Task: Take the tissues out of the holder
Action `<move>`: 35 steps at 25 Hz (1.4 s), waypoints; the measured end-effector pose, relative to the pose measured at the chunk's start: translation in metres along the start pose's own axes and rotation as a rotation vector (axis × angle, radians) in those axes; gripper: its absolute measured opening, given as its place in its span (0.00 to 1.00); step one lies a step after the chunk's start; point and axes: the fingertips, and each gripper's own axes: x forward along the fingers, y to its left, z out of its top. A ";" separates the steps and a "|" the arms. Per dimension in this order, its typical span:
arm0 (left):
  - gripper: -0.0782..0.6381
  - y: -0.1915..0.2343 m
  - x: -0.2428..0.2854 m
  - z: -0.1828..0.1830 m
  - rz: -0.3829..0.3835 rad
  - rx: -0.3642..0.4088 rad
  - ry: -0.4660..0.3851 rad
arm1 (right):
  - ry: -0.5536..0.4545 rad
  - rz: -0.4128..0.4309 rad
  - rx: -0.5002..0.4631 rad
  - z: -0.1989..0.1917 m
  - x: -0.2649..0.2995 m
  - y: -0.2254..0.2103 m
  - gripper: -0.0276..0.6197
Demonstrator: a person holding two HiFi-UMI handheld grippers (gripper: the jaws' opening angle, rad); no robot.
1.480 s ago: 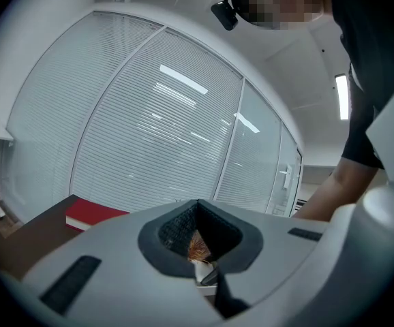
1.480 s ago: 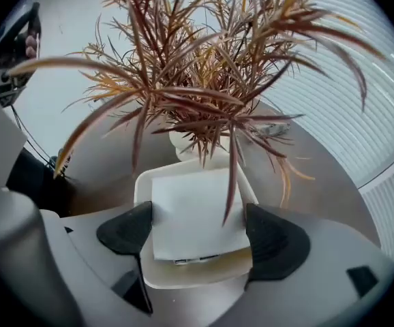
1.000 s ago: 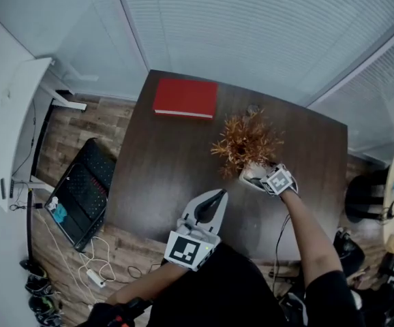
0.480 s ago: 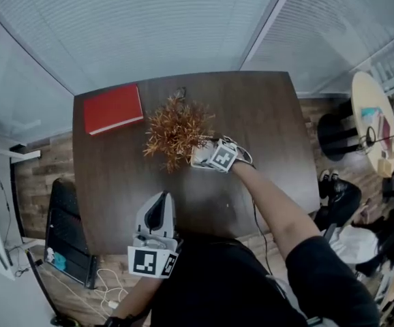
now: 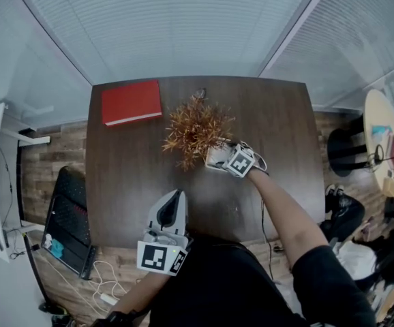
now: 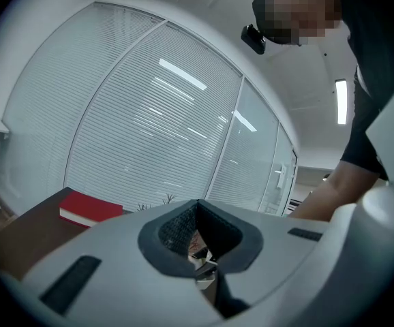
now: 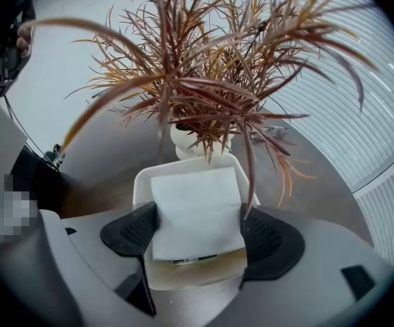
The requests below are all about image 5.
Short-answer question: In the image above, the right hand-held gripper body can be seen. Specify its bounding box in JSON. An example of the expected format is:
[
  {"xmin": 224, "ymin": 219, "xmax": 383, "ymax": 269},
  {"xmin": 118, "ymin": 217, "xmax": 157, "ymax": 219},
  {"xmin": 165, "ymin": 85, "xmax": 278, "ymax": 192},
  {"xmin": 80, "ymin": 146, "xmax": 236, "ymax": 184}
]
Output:
[{"xmin": 224, "ymin": 141, "xmax": 268, "ymax": 179}]

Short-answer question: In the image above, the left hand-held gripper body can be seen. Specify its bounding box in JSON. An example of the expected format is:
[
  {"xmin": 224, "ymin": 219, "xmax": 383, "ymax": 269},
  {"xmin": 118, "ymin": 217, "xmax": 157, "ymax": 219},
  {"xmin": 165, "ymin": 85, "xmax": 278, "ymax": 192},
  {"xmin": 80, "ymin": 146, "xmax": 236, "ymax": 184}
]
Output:
[{"xmin": 136, "ymin": 225, "xmax": 194, "ymax": 277}]

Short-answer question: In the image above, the person's right forearm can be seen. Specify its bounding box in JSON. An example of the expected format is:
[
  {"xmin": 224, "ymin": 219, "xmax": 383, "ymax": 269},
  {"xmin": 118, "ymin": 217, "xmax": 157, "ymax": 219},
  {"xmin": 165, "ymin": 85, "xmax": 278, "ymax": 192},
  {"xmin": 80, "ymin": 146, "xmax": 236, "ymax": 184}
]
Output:
[{"xmin": 246, "ymin": 169, "xmax": 329, "ymax": 273}]

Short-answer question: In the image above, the person's left forearm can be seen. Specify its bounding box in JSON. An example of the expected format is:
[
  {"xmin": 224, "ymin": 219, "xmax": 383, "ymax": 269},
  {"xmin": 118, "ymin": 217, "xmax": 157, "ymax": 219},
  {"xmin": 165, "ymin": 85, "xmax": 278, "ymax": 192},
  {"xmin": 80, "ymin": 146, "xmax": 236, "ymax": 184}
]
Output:
[{"xmin": 112, "ymin": 270, "xmax": 171, "ymax": 320}]

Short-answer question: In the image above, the orange dried plant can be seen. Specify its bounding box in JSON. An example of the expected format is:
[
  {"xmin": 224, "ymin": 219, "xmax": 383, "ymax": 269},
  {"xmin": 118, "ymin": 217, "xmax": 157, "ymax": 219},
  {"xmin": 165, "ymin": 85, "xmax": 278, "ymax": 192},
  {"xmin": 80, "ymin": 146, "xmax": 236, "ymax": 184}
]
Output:
[{"xmin": 162, "ymin": 94, "xmax": 236, "ymax": 172}]

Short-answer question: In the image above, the white power adapter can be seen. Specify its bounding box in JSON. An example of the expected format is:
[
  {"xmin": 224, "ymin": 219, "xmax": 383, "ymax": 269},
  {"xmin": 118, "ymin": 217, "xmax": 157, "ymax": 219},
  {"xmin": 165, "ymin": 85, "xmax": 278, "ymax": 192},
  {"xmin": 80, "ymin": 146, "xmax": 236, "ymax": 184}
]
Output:
[{"xmin": 99, "ymin": 292, "xmax": 119, "ymax": 305}]

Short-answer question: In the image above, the person's black shirt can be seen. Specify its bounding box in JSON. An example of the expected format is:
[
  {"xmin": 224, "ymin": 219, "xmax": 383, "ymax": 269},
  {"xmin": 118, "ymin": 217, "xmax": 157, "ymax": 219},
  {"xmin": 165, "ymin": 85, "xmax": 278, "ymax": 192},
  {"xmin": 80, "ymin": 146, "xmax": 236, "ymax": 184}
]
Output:
[{"xmin": 147, "ymin": 232, "xmax": 377, "ymax": 327}]

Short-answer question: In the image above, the black perforated chair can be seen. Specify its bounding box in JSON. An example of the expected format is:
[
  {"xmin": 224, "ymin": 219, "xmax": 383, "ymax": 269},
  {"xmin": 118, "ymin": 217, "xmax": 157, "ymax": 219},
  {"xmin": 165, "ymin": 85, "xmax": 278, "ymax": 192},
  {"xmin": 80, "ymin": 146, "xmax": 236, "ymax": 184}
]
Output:
[{"xmin": 41, "ymin": 166, "xmax": 97, "ymax": 281}]

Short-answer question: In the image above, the teal cloth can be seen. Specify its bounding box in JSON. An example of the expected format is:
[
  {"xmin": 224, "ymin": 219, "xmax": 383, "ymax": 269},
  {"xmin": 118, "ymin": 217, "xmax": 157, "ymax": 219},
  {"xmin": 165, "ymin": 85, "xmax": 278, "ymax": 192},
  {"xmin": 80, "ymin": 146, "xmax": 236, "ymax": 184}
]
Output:
[{"xmin": 50, "ymin": 238, "xmax": 65, "ymax": 260}]

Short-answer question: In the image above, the black stool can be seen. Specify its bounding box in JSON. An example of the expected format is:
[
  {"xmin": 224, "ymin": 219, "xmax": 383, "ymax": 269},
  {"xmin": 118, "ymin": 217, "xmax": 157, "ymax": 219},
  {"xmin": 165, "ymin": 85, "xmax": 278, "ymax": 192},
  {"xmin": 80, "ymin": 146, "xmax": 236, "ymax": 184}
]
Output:
[{"xmin": 327, "ymin": 113, "xmax": 372, "ymax": 178}]

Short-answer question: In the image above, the red book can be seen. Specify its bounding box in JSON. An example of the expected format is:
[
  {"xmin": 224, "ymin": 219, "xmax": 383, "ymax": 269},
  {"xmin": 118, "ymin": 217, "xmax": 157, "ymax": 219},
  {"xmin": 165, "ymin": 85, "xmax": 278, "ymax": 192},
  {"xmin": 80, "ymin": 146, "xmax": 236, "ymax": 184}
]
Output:
[{"xmin": 100, "ymin": 78, "xmax": 164, "ymax": 128}]

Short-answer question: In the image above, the black desk lamp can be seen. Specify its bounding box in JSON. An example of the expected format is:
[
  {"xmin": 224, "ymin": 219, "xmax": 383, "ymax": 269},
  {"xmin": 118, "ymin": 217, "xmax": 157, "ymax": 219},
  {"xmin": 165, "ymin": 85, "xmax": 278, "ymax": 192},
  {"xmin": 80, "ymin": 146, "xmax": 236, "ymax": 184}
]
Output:
[{"xmin": 369, "ymin": 143, "xmax": 394, "ymax": 172}]

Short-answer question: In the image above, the round light wooden table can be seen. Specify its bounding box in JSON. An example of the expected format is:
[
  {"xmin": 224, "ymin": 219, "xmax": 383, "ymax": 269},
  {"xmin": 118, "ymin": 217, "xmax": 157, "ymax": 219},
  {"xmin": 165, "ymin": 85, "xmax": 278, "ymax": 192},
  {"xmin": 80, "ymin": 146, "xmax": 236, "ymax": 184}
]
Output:
[{"xmin": 363, "ymin": 88, "xmax": 394, "ymax": 198}]

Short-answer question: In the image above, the white window blind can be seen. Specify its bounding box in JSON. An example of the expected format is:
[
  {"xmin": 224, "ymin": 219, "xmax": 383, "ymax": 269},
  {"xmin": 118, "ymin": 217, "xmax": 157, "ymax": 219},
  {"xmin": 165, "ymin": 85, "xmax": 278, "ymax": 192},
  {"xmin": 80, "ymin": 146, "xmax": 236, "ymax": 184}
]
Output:
[
  {"xmin": 258, "ymin": 0, "xmax": 394, "ymax": 106},
  {"xmin": 11, "ymin": 0, "xmax": 316, "ymax": 85}
]

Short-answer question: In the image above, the white cable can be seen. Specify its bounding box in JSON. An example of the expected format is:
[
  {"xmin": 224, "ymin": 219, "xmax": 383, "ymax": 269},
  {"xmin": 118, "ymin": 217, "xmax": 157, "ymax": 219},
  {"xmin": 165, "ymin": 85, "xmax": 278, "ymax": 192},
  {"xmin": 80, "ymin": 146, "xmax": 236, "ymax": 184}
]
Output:
[{"xmin": 40, "ymin": 254, "xmax": 128, "ymax": 315}]

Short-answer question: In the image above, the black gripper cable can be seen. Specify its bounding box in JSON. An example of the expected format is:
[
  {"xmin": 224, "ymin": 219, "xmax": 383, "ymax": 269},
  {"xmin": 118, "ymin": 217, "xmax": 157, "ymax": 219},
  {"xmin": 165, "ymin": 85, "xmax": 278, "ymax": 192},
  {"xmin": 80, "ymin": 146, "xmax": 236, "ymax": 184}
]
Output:
[{"xmin": 259, "ymin": 198, "xmax": 275, "ymax": 281}]

